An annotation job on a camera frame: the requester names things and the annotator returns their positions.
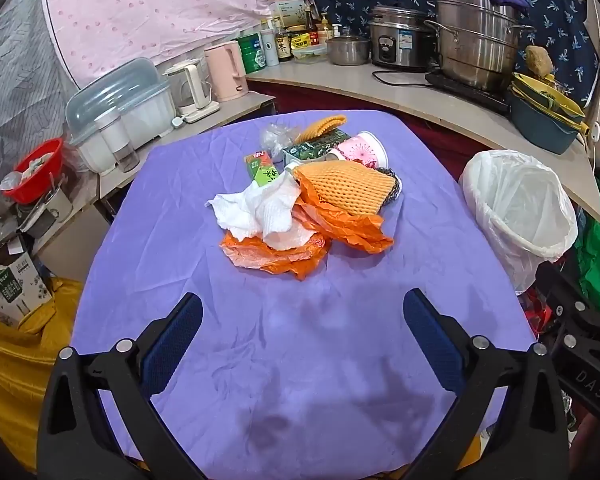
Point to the large orange foam fruit net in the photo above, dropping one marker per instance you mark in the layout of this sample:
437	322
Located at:
345	185

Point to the steel rice cooker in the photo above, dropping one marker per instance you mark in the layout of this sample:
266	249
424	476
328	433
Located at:
400	40

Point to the white glass kettle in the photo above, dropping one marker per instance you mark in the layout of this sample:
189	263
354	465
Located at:
192	90

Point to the clear glass bowl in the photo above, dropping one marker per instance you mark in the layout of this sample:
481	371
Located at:
557	86

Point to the yellow colander basin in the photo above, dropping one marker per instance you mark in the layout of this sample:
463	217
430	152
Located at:
555	102

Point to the red plastic basin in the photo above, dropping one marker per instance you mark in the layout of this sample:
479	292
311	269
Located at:
35	180

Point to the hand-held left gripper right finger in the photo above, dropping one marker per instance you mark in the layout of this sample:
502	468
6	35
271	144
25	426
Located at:
435	345

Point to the trash bin with white liner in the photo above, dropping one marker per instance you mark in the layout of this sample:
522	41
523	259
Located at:
510	195

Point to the clear plastic bag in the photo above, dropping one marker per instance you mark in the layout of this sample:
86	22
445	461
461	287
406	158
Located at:
275	135

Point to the clear food container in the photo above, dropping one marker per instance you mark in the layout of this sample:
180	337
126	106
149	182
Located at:
307	54

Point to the black induction cooktop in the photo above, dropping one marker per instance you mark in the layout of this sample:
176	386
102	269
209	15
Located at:
470	94

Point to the yellow bag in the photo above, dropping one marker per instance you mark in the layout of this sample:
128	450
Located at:
15	360

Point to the dark green tea packet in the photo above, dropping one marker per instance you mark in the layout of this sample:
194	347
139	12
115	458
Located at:
310	149

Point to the pink electric kettle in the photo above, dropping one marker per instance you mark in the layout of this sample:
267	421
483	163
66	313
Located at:
225	72

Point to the grey patterned cloth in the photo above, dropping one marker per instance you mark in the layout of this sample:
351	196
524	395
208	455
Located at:
15	85

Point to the white carton box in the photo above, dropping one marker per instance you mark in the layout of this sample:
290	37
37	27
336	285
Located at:
289	12

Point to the purple tablecloth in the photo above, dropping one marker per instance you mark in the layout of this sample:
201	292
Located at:
300	360

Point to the white covered dish rack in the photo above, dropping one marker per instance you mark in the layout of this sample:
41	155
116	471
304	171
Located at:
115	105

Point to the crumpled orange plastic bag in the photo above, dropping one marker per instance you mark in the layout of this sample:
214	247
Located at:
350	225

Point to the small steel pot with lid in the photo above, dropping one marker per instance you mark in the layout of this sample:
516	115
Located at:
347	50

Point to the green drink carton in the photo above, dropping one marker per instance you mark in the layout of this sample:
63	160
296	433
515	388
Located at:
260	170

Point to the soy sauce bottle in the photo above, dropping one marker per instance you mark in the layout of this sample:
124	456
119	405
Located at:
311	20

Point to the white bottle cap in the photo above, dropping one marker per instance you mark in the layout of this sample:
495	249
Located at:
291	168

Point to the green tin can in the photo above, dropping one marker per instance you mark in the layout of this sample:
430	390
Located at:
251	55

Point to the white power plug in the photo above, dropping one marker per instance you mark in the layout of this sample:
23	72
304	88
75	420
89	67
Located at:
179	121

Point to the small white cooker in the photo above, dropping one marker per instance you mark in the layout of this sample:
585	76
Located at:
50	210

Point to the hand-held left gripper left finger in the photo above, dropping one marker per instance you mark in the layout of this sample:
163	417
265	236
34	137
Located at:
170	345

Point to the stainless steel steamer pot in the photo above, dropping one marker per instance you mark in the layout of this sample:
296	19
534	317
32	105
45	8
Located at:
475	45

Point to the pink paper cup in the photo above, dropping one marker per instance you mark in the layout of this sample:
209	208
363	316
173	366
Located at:
360	150

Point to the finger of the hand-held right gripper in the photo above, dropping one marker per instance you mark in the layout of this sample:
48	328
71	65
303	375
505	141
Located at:
592	327

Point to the dark bottle white label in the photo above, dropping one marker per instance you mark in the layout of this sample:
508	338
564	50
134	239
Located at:
283	45

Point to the brown loofah sponge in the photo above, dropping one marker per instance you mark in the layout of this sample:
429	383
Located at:
539	60

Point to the small orange foam fruit net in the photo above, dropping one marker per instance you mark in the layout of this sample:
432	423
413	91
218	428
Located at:
320	127

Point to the white paper towel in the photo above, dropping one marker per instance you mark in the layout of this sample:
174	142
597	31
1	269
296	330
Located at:
260	210

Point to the steel scouring pad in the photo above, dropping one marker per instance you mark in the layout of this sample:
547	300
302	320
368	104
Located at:
394	187

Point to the blue plastic basin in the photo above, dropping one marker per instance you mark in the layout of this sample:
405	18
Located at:
540	127

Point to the amber oil bottle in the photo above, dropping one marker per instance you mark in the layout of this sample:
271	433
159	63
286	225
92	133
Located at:
326	30

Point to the cardboard milk box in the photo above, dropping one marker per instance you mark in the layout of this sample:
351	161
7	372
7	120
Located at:
15	290

